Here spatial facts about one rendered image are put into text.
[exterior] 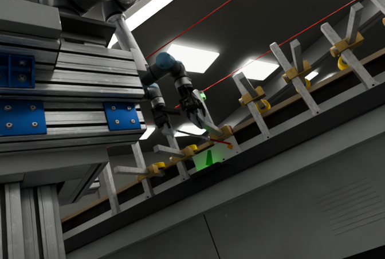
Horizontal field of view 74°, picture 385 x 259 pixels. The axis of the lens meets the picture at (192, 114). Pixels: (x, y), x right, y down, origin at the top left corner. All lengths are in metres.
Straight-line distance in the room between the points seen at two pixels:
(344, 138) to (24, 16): 1.22
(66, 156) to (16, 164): 0.11
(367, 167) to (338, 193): 0.18
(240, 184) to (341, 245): 0.54
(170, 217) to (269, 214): 0.53
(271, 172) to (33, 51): 1.07
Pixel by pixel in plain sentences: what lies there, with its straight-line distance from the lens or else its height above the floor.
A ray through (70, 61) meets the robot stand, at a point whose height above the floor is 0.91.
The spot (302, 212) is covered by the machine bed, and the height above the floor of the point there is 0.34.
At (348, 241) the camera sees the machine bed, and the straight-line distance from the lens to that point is 1.52.
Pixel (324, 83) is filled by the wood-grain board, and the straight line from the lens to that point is 1.57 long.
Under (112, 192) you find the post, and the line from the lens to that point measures 1.74.
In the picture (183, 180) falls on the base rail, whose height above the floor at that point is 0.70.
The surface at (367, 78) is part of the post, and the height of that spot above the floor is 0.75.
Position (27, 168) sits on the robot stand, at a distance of 0.71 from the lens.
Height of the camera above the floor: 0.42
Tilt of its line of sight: 24 degrees up
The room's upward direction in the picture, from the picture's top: 22 degrees counter-clockwise
